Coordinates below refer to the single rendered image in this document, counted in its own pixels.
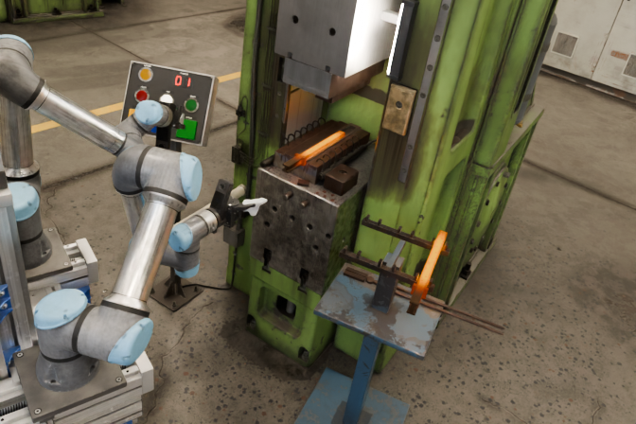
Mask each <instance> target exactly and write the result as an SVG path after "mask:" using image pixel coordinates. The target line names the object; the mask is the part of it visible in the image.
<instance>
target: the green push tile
mask: <svg viewBox="0 0 636 424"><path fill-rule="evenodd" d="M184 125H185V129H180V130H179V129H177V132H176V137H181V138H185V139H190V140H195V136H196V131H197V126H198V121H194V120H188V119H184Z"/></svg>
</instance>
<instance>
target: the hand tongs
mask: <svg viewBox="0 0 636 424"><path fill-rule="evenodd" d="M344 275H345V276H348V277H351V278H353V279H356V280H358V281H361V282H363V283H364V281H366V282H367V283H368V284H375V285H377V283H378V280H375V279H374V277H372V276H368V274H366V273H363V272H360V271H358V270H355V269H352V268H350V267H346V269H345V271H344ZM397 290H399V291H402V292H406V293H409V294H411V291H408V290H405V289H403V288H401V287H398V286H397ZM395 294H396V295H399V296H401V297H404V298H406V299H409V300H411V296H408V295H406V294H403V293H400V292H398V291H396V292H395ZM424 300H426V301H429V302H431V303H434V304H436V305H438V306H441V307H444V308H446V309H450V310H453V311H456V312H458V313H461V314H463V315H466V316H468V317H470V318H473V319H476V320H478V321H481V322H483V323H486V324H489V325H491V326H494V327H497V328H500V329H502V330H505V327H503V326H500V325H498V324H495V323H492V322H490V321H488V320H485V319H483V318H480V317H478V316H475V315H472V314H470V313H467V312H464V311H462V310H459V309H456V308H453V307H451V306H448V305H445V304H443V303H440V302H438V301H435V300H432V299H431V298H428V297H426V298H425V299H424ZM420 304H421V305H423V306H426V307H429V308H431V309H435V310H438V311H441V312H443V313H446V314H448V315H450V316H452V317H455V318H458V319H460V320H463V321H465V322H468V323H471V324H473V325H475V326H477V327H482V328H484V329H487V330H489V331H492V332H494V333H497V334H500V335H502V336H503V335H504V333H503V332H501V331H499V330H497V329H494V328H491V327H487V326H485V325H482V324H479V323H477V322H474V321H472V320H469V319H467V318H465V317H462V316H460V315H457V314H454V313H452V312H449V311H447V310H444V309H441V308H438V307H436V306H433V305H430V304H428V303H425V302H423V301H420Z"/></svg>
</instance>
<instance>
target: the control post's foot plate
mask: <svg viewBox="0 0 636 424"><path fill-rule="evenodd" d="M188 284H193V283H191V282H189V281H188V280H186V279H185V278H181V283H180V281H179V280H178V281H177V283H176V293H173V290H174V289H173V285H174V284H173V281H172V280H171V281H170V276H168V277H167V278H165V279H164V280H162V281H161V282H159V283H158V284H156V285H154V286H153V287H152V288H151V291H150V296H149V298H151V299H153V300H155V301H156V302H157V303H158V304H159V305H162V306H164V307H166V308H167V309H169V310H172V311H173V312H175V311H176V310H179V309H181V308H182V307H183V306H185V305H188V304H189V303H190V302H191V301H192V300H193V299H194V298H196V297H197V296H199V295H200V294H201V293H202V292H203V289H201V288H199V287H198V286H196V285H193V286H187V287H183V288H182V286H183V285H188Z"/></svg>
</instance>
